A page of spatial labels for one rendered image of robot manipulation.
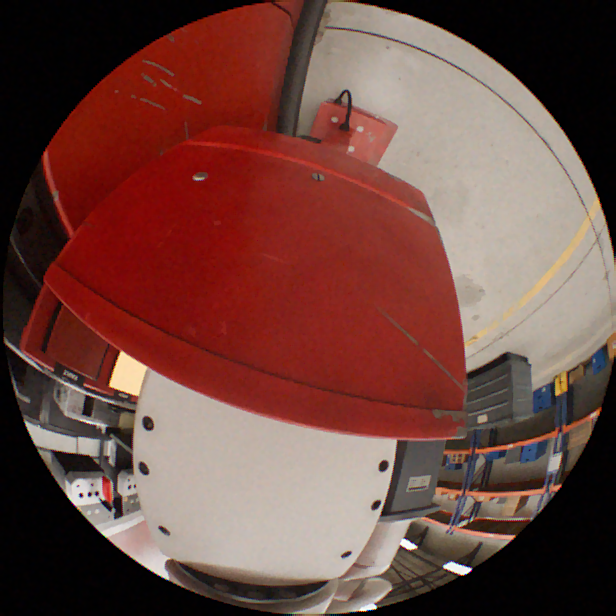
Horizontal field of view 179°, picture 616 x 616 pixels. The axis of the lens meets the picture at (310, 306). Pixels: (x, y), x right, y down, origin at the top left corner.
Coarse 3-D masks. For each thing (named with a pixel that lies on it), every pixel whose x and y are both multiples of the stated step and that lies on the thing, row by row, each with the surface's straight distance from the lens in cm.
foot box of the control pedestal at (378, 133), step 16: (320, 112) 70; (336, 112) 70; (352, 112) 69; (368, 112) 80; (320, 128) 71; (368, 128) 70; (384, 128) 70; (368, 144) 71; (384, 144) 82; (368, 160) 84
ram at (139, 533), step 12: (120, 516) 69; (132, 516) 74; (108, 528) 67; (132, 528) 77; (144, 528) 85; (120, 540) 75; (132, 540) 81; (144, 540) 89; (132, 552) 86; (144, 552) 94; (156, 552) 106; (144, 564) 100; (156, 564) 113
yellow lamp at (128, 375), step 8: (120, 360) 15; (128, 360) 16; (120, 368) 15; (128, 368) 16; (136, 368) 17; (144, 368) 18; (112, 376) 15; (120, 376) 16; (128, 376) 16; (136, 376) 17; (112, 384) 15; (120, 384) 16; (128, 384) 17; (136, 384) 18; (128, 392) 17; (136, 392) 18
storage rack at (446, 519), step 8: (472, 440) 655; (472, 448) 653; (480, 448) 751; (440, 480) 884; (464, 480) 668; (440, 488) 743; (448, 488) 766; (456, 488) 749; (464, 488) 672; (472, 488) 733; (480, 488) 745; (472, 496) 726; (472, 504) 753; (440, 512) 874; (448, 512) 845; (456, 512) 694; (472, 512) 770; (432, 520) 768; (440, 520) 785; (448, 520) 782; (464, 520) 772; (448, 528) 715
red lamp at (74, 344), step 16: (64, 304) 10; (64, 320) 11; (80, 320) 11; (64, 336) 11; (80, 336) 12; (96, 336) 12; (48, 352) 11; (64, 352) 11; (80, 352) 12; (96, 352) 13; (80, 368) 12; (96, 368) 13
